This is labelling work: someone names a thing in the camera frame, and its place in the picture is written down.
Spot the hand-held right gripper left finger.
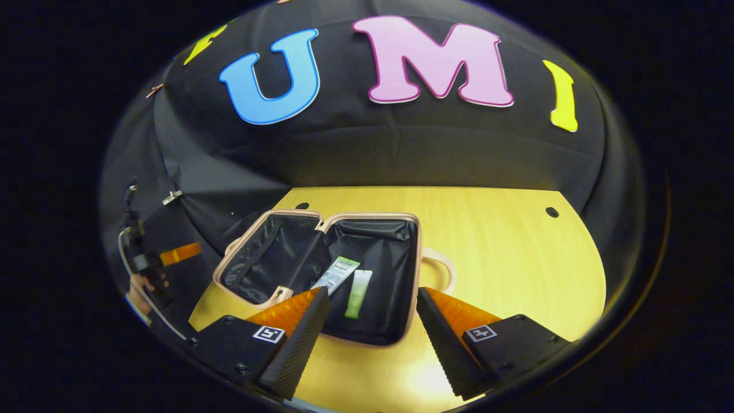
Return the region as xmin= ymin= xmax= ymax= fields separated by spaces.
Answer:
xmin=188 ymin=286 xmax=331 ymax=402

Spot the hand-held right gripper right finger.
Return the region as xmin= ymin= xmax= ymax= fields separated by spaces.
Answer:
xmin=416 ymin=286 xmax=574 ymax=402

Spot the green skincare tube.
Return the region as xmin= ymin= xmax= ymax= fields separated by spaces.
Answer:
xmin=345 ymin=270 xmax=373 ymax=320

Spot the white labelled skincare tube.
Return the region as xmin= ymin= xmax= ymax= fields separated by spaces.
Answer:
xmin=311 ymin=256 xmax=361 ymax=296

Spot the pink suitcase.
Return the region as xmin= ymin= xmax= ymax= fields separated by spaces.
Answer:
xmin=213 ymin=209 xmax=456 ymax=349

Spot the black backdrop cloth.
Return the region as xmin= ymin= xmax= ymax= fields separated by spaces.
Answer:
xmin=99 ymin=0 xmax=649 ymax=299

